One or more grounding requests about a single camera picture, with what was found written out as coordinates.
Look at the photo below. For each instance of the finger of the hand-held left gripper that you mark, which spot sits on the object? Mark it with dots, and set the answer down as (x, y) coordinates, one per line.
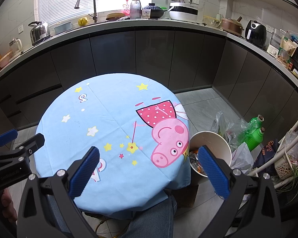
(29, 145)
(6, 137)

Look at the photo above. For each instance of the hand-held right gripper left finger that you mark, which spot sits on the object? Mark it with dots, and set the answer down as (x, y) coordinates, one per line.
(85, 173)

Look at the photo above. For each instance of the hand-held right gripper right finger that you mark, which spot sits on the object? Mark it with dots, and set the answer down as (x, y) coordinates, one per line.
(213, 173)

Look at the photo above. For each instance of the orange snack bag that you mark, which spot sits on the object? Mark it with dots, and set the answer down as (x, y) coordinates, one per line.
(195, 162)

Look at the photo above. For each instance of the white paper bucket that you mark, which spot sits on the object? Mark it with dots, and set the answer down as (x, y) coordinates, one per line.
(216, 141)

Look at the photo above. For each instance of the person's left hand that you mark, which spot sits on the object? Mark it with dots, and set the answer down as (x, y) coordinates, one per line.
(8, 205)

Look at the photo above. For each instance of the white plastic bag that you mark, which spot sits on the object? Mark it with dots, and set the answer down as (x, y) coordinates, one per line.
(242, 156)

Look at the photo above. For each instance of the person's left jeans leg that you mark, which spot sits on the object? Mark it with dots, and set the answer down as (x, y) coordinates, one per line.
(58, 210)

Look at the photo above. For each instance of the person's jeans leg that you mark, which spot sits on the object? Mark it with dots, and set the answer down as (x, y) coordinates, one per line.
(151, 218)
(58, 210)

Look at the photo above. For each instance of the clear plastic bag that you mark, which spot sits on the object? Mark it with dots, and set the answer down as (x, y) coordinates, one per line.
(231, 129)

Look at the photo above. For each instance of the navy shopping bag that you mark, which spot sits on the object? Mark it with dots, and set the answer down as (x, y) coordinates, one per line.
(265, 158)

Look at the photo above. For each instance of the green plastic bottle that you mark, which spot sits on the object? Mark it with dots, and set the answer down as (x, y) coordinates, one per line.
(255, 138)
(255, 122)

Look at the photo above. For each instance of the blue cartoon printed tablecloth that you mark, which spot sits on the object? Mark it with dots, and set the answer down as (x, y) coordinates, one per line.
(101, 99)

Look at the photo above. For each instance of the person's right jeans leg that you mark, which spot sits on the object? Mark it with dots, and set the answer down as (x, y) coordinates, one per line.
(151, 218)

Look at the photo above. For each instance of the beige plastic basket rack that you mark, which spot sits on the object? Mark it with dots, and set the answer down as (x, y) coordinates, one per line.
(288, 148)

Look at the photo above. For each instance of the green chives bunch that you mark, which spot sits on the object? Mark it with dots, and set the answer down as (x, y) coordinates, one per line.
(294, 178)

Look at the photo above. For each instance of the glass teapot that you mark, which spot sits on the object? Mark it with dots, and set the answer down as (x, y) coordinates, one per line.
(15, 45)

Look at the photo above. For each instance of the steel kettle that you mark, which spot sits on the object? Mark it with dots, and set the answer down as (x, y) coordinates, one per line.
(39, 33)

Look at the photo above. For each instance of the light blue basin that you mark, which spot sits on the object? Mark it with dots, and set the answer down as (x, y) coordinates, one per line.
(62, 27)

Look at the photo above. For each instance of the yellow cup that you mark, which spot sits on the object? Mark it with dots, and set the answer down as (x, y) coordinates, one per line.
(82, 21)

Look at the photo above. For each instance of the grey kitchen counter cabinets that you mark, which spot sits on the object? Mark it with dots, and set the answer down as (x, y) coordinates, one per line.
(151, 54)

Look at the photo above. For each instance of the beige snack bag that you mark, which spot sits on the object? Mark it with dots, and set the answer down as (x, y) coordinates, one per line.
(286, 52)

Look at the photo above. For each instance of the white food steamer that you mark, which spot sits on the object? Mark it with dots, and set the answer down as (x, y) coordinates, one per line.
(275, 44)

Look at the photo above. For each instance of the black air fryer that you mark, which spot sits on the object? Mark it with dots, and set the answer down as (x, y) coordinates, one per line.
(255, 33)

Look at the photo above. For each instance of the copper pot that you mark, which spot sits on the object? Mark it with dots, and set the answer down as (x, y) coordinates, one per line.
(232, 26)

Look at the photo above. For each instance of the clear glass bowl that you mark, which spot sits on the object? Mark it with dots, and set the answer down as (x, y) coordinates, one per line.
(212, 21)

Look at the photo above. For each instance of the yellow brown bowl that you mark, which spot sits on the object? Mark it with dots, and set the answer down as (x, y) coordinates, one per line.
(114, 16)

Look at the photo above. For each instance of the steel kitchen faucet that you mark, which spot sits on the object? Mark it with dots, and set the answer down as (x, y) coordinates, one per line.
(94, 2)

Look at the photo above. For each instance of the white electric cooker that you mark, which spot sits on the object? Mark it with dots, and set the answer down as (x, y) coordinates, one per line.
(183, 11)

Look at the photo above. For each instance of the pink soap bottle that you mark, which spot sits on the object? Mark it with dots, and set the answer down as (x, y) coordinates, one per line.
(126, 7)

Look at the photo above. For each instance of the small clear container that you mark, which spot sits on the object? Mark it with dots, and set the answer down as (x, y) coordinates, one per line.
(145, 14)

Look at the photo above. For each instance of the dark blue casserole pot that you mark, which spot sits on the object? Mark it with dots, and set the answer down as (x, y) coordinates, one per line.
(155, 11)

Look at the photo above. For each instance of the glass jar red lid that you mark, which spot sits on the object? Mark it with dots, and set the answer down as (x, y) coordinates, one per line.
(135, 7)

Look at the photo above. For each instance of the white wall socket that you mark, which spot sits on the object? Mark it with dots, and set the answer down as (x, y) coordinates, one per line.
(194, 0)
(20, 29)

